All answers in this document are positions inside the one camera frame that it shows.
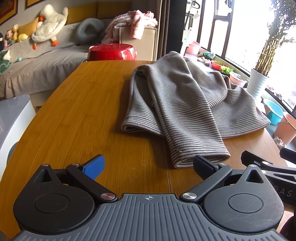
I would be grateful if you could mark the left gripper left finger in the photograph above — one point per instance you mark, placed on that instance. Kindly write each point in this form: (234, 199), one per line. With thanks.
(83, 176)

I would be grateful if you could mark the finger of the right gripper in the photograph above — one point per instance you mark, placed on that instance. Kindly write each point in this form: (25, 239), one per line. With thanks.
(248, 158)
(288, 155)

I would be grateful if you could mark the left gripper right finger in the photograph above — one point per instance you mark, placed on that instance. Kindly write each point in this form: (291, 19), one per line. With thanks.
(214, 176)

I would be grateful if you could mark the grey striped knit garment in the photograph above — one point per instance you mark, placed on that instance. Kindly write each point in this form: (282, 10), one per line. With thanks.
(194, 110)

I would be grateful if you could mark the blue plastic bucket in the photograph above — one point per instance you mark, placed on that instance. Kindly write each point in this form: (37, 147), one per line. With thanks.
(273, 112)

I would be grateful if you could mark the white plant pot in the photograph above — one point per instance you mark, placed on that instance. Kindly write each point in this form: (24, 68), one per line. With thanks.
(256, 84)

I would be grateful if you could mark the pink basin pot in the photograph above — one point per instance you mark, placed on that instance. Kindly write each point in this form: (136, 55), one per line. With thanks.
(237, 79)

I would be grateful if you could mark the red plant bowl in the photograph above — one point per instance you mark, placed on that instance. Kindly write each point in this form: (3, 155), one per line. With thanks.
(216, 65)

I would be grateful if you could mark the grey covered sofa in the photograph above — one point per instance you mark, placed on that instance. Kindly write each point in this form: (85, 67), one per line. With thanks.
(43, 69)

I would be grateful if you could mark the pink plastic bucket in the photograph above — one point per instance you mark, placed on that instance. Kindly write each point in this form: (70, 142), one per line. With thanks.
(193, 48)

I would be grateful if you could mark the red round stool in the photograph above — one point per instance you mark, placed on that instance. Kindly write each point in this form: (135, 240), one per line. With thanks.
(114, 51)

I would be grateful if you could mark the green plush toy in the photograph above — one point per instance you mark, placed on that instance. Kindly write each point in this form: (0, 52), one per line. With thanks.
(5, 61)

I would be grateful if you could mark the beige sofa armrest box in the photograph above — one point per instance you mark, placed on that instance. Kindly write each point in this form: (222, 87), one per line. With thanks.
(145, 47)

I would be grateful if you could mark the tall green potted plant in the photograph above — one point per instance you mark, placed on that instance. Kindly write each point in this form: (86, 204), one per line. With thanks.
(284, 19)

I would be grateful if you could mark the grey neck pillow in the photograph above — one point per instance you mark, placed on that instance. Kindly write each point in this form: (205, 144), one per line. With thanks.
(89, 31)

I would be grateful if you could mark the white goose plush toy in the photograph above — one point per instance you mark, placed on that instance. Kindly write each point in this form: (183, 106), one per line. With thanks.
(49, 25)

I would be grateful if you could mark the small doll toys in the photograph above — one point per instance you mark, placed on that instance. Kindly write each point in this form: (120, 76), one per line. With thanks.
(11, 36)

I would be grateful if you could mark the pink blanket pile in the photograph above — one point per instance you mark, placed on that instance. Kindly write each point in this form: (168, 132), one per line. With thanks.
(135, 20)

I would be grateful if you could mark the red framed picture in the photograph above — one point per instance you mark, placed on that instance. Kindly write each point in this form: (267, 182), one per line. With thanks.
(30, 3)
(8, 9)

